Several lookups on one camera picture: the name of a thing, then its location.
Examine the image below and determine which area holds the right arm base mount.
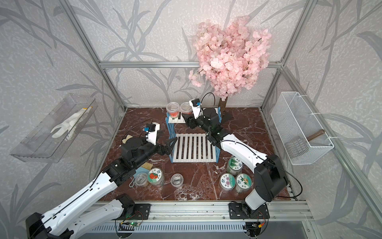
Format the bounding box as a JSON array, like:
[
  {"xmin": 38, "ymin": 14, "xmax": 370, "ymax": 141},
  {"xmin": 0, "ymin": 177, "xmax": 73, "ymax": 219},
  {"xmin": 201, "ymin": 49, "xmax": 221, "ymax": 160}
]
[{"xmin": 228, "ymin": 201, "xmax": 270, "ymax": 220}]

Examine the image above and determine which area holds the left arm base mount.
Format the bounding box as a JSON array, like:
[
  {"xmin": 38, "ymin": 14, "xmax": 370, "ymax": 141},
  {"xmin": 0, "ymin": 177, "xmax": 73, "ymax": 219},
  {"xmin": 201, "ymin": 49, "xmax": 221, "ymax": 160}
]
[{"xmin": 115, "ymin": 194, "xmax": 151, "ymax": 221}]

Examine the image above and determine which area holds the clear seed container red label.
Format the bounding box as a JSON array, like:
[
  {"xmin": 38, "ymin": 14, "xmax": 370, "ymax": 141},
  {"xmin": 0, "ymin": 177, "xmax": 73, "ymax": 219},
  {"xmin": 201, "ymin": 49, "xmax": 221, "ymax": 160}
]
[{"xmin": 166, "ymin": 102, "xmax": 180, "ymax": 119}]

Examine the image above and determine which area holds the white glove in tray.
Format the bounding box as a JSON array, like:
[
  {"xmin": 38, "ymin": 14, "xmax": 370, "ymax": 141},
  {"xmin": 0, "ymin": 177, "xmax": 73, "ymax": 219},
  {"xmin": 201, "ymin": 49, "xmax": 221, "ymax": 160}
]
[{"xmin": 51, "ymin": 107, "xmax": 92, "ymax": 141}]

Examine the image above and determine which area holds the green label seed container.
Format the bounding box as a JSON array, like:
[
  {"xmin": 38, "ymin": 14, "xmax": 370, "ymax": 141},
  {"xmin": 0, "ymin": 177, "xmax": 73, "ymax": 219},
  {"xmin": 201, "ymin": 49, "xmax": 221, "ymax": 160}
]
[{"xmin": 227, "ymin": 156, "xmax": 243, "ymax": 176}]

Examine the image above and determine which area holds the wooden handled brush in basket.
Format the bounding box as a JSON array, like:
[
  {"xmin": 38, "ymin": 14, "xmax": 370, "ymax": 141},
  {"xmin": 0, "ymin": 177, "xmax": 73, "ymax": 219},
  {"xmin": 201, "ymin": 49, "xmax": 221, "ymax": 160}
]
[{"xmin": 290, "ymin": 129, "xmax": 325, "ymax": 150}]

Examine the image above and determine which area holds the clear acrylic wall tray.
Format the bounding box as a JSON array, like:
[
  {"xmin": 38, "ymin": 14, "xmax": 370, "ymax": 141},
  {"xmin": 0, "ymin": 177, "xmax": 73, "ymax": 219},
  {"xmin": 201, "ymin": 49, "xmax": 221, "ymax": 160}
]
[{"xmin": 10, "ymin": 94, "xmax": 98, "ymax": 163}]

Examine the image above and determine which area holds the white wire mesh basket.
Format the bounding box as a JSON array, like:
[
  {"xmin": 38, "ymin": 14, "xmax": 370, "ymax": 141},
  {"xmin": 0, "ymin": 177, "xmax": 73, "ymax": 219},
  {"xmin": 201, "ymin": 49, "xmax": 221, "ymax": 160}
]
[{"xmin": 271, "ymin": 92, "xmax": 334, "ymax": 165}]

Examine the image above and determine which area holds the small clear container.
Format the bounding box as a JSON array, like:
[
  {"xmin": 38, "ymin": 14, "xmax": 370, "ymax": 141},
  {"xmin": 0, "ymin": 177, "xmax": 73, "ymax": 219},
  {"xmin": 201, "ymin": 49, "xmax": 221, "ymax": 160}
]
[{"xmin": 135, "ymin": 172, "xmax": 149, "ymax": 187}]

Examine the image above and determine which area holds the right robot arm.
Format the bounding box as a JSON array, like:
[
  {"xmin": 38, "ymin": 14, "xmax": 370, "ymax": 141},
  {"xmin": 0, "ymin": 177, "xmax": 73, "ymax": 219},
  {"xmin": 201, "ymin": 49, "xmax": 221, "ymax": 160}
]
[{"xmin": 182, "ymin": 108, "xmax": 288, "ymax": 211}]

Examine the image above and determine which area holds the blue hand brush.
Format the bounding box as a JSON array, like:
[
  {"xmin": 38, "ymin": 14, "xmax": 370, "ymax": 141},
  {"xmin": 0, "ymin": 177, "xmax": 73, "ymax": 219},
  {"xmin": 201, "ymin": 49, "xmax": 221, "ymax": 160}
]
[{"xmin": 129, "ymin": 162, "xmax": 153, "ymax": 188}]

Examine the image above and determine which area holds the blue white two-tier shelf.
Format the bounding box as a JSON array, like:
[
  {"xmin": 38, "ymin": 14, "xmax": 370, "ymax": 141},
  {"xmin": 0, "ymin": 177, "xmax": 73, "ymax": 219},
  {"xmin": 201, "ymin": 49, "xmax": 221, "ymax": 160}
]
[{"xmin": 166, "ymin": 113, "xmax": 220, "ymax": 163}]

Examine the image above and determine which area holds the carrot lid seed container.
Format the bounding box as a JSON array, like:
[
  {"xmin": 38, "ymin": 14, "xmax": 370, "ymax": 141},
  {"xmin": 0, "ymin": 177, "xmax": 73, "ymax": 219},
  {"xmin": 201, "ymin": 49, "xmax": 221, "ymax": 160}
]
[{"xmin": 235, "ymin": 173, "xmax": 252, "ymax": 194}]

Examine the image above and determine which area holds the pink artificial blossom tree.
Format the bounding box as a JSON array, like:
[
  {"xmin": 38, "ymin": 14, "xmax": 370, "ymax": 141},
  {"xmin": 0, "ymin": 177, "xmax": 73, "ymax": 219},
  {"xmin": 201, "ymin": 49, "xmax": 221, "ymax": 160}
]
[{"xmin": 189, "ymin": 16, "xmax": 272, "ymax": 105}]

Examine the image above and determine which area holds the black work glove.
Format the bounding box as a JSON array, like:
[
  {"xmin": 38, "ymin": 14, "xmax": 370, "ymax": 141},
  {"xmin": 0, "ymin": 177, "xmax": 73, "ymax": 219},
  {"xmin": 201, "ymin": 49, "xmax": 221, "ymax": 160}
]
[{"xmin": 121, "ymin": 134, "xmax": 132, "ymax": 144}]

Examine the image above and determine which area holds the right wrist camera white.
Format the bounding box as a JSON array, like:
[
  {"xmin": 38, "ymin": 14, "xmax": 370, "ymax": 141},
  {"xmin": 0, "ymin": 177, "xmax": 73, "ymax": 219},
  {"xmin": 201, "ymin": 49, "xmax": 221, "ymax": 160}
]
[{"xmin": 189, "ymin": 98, "xmax": 202, "ymax": 119}]

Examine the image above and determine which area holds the pink flower lid container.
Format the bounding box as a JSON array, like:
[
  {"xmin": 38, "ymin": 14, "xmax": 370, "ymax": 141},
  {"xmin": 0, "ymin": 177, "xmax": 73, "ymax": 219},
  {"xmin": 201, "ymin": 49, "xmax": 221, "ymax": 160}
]
[{"xmin": 219, "ymin": 173, "xmax": 236, "ymax": 191}]

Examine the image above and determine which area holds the strawberry lid seed container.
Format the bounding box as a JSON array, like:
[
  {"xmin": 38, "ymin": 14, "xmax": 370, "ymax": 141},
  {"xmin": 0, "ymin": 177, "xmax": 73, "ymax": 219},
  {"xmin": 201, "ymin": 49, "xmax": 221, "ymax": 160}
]
[{"xmin": 147, "ymin": 168, "xmax": 165, "ymax": 187}]

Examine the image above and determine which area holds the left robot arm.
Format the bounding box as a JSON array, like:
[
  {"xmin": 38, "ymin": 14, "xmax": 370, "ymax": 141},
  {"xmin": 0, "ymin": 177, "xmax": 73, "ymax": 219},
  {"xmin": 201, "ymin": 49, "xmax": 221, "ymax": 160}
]
[{"xmin": 25, "ymin": 137, "xmax": 178, "ymax": 239}]

